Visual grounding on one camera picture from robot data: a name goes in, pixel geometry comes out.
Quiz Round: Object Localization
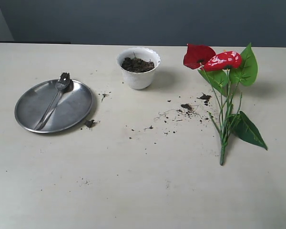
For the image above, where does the steel spoon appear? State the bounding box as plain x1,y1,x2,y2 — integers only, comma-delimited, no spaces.
34,72,71,130

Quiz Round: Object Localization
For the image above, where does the white scalloped flower pot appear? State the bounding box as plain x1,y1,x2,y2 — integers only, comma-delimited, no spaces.
117,47,161,90

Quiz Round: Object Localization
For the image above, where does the artificial red anthurium plant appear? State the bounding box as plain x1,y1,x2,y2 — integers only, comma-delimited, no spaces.
183,44,268,166

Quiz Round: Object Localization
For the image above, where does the dirt clump with roots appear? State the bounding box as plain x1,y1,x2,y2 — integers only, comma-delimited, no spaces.
153,103,202,123

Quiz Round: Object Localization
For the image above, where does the dirt clump near plate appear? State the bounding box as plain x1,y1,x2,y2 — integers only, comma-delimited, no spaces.
80,119,100,130

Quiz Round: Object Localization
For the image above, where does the round steel plate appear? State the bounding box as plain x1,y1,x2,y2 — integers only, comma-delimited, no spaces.
14,79,95,134

